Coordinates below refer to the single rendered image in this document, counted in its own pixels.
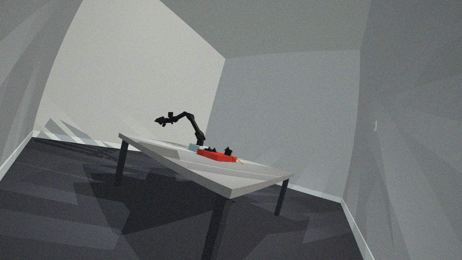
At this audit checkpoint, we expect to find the red flat rectangular deck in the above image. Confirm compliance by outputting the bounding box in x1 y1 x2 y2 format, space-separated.
197 147 237 162

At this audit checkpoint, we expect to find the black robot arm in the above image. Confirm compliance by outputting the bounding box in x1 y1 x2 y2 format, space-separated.
167 111 206 146

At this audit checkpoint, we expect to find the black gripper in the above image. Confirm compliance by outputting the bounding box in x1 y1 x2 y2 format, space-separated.
154 116 167 125

